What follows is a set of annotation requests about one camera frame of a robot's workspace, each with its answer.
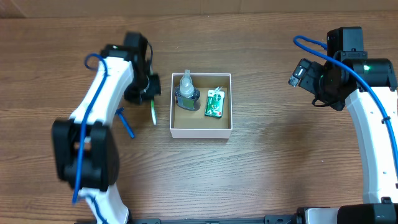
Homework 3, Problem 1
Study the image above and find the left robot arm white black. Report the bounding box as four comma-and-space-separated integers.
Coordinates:
52, 32, 161, 223

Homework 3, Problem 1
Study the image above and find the blue cable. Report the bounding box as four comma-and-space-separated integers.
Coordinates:
72, 53, 109, 224
293, 35, 398, 162

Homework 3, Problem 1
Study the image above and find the white cardboard box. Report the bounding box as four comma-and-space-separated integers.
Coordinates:
169, 73, 233, 139

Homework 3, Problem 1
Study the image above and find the right blue cable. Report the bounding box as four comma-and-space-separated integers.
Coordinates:
293, 35, 398, 162

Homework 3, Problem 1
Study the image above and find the left blue cable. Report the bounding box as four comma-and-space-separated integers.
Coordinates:
72, 53, 109, 224

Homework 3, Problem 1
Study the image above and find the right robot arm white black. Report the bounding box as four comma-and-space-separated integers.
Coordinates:
282, 27, 397, 223

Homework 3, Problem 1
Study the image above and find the blue toothbrush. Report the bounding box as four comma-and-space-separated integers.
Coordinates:
115, 108, 135, 139

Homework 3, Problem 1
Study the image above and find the purple soap pump bottle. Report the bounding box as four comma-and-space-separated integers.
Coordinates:
175, 70, 200, 111

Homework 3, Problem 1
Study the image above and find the green Dettol soap packet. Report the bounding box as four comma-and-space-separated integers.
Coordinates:
205, 86, 225, 118

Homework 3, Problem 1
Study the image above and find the green white toothbrush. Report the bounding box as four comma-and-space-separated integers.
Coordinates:
150, 100, 157, 126

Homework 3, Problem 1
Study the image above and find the black base frame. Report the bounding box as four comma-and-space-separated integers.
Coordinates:
127, 207, 308, 224

